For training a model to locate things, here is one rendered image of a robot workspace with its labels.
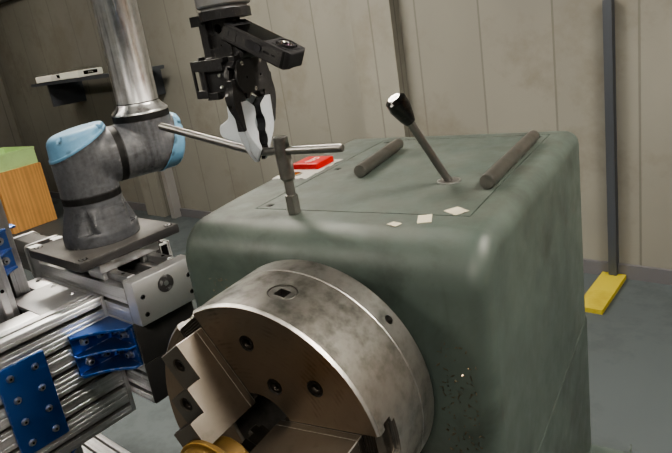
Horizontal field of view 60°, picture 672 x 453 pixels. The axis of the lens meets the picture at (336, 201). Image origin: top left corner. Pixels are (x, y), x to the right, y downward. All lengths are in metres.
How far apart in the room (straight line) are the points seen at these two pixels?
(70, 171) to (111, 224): 0.13
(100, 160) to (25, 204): 5.64
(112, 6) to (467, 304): 0.89
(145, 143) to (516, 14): 2.45
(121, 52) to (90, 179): 0.26
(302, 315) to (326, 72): 3.53
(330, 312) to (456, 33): 2.97
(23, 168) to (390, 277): 6.28
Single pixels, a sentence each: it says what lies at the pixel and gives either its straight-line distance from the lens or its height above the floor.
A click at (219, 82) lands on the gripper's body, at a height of 1.46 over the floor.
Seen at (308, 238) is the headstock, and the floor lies 1.24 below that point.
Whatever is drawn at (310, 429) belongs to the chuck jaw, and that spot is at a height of 1.11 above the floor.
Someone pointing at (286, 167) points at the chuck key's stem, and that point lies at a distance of 0.83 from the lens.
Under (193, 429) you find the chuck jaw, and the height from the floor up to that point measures 1.14.
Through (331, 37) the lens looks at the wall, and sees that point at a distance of 4.03.
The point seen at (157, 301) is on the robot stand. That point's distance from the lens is 1.18.
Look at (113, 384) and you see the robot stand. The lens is 1.32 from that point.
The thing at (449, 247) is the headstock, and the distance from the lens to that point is 0.69.
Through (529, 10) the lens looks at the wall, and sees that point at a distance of 3.33.
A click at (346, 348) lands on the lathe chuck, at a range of 0.62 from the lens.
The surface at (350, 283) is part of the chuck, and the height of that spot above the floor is 1.22.
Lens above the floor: 1.50
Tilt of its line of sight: 16 degrees down
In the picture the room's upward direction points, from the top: 9 degrees counter-clockwise
